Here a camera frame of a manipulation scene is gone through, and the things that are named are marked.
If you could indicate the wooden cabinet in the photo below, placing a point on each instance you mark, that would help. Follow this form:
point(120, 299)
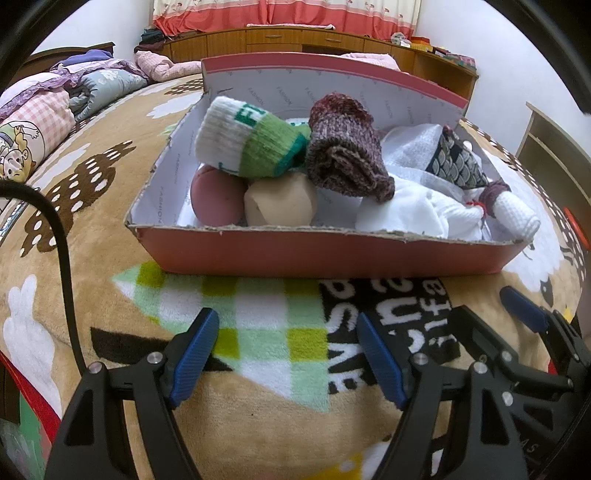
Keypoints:
point(277, 39)

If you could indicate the white waffle towel maroon band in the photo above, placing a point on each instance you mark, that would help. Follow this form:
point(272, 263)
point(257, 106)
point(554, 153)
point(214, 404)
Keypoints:
point(517, 214)

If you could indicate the dark wooden headboard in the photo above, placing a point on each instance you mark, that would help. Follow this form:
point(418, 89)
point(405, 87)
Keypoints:
point(92, 47)

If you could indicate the maroon knit sock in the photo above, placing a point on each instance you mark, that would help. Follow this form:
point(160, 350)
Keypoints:
point(346, 147)

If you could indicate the dark wave patterned cloth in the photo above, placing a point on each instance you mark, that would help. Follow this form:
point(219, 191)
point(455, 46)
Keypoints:
point(455, 161)

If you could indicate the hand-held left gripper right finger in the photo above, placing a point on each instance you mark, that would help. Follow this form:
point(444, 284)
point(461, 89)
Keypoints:
point(381, 360)

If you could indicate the red round object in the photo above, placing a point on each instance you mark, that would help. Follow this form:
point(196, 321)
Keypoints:
point(577, 228)

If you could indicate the purple cloth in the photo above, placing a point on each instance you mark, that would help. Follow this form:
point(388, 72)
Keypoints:
point(87, 57)

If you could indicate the red white curtain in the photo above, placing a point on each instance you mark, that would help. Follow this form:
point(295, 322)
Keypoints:
point(277, 16)

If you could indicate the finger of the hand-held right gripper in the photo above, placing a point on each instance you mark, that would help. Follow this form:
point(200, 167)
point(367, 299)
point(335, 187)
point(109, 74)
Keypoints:
point(524, 307)
point(489, 337)

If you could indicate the pink folded quilt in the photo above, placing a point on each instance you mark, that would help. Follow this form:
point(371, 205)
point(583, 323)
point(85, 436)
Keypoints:
point(161, 67)

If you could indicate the dark clothes pile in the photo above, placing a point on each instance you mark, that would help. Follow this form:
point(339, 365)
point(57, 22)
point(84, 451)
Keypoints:
point(150, 41)

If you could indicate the yellow box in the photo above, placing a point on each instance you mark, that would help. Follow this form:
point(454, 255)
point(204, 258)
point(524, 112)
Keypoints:
point(421, 45)

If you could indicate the red cardboard box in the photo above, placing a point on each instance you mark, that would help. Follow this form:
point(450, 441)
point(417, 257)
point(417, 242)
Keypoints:
point(323, 254)

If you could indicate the brown printed fleece blanket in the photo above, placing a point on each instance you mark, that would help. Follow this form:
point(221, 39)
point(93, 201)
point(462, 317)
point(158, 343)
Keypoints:
point(115, 230)

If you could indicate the pink sock ball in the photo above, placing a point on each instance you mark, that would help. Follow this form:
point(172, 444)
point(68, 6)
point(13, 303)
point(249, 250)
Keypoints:
point(214, 198)

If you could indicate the tan sock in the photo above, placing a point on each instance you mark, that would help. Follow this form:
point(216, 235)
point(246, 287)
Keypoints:
point(279, 201)

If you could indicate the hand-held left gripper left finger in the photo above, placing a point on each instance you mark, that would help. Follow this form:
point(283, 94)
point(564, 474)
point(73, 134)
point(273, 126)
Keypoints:
point(194, 360)

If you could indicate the green printed bag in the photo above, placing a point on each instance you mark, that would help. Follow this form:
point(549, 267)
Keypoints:
point(27, 429)

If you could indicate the grey blue quilt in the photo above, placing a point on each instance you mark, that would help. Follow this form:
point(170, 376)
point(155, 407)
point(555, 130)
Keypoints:
point(106, 87)

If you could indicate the wooden shelf unit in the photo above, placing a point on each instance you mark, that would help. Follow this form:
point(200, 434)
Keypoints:
point(545, 138)

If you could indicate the pink checked cartoon pillow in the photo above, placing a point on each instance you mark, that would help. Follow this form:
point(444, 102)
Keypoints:
point(41, 115)

